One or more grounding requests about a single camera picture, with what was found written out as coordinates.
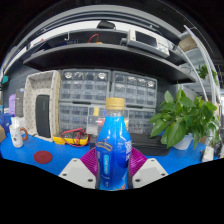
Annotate white mug orange handle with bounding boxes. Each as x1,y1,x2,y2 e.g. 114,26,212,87
8,123,29,149

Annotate white dotted fabric storage bin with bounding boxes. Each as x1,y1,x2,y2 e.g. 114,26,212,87
23,69,63,143

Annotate blue drink bottle gold cap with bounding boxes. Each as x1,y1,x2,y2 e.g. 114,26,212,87
95,97,133,191

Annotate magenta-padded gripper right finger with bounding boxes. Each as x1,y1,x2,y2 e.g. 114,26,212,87
127,147,169,190

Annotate blue carton box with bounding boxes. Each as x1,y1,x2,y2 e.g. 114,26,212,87
0,113,13,135

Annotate white product box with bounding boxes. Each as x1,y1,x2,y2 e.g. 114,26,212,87
10,115,26,129

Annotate grey overhead workbench shelf unit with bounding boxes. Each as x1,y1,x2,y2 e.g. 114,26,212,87
1,4,223,101

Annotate black flat product box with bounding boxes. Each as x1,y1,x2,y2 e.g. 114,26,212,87
14,88,25,118

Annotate black zip case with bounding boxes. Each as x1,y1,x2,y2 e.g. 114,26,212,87
130,133,171,157

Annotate teal desk device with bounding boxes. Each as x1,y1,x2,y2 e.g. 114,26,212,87
0,75,10,90

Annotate grey small-parts drawer cabinet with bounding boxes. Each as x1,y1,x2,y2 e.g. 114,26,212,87
58,101,107,134
128,107,157,136

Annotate yellow multimeter red leads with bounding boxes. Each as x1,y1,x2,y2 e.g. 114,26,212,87
52,127,91,148

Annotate green potted plant white pot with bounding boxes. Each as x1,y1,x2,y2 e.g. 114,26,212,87
148,87,222,151

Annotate flat round red coaster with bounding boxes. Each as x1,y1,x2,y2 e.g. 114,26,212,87
33,150,54,165

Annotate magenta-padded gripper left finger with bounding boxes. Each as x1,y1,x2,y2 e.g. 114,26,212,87
58,147,100,190

